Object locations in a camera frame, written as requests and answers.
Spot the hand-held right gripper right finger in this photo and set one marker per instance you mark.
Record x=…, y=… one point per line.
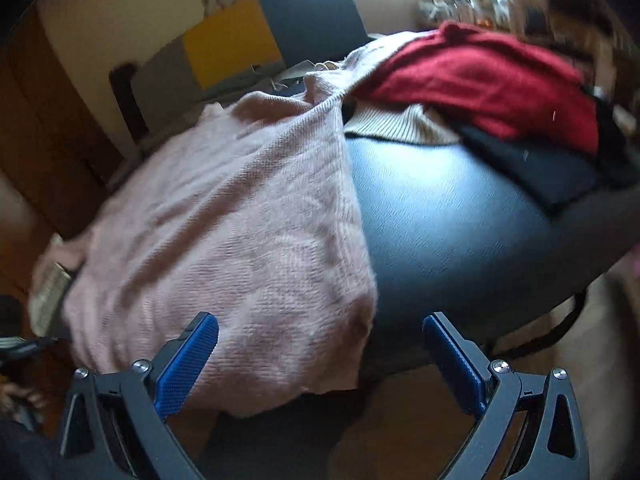
x=452, y=367

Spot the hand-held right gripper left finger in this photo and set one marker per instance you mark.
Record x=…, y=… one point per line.
x=186, y=362

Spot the pink knit sweater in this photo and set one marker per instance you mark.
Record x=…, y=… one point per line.
x=225, y=235

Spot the black garment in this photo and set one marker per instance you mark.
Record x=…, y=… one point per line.
x=540, y=170

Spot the cream ribbed sweater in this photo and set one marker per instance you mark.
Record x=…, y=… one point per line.
x=400, y=125

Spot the brown wooden wardrobe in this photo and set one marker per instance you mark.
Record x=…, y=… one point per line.
x=45, y=125

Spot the red sweater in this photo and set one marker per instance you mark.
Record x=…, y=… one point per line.
x=490, y=90

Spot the grey cloth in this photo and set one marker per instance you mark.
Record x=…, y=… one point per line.
x=240, y=85

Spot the grey yellow blue padded headboard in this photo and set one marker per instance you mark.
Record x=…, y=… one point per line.
x=235, y=40

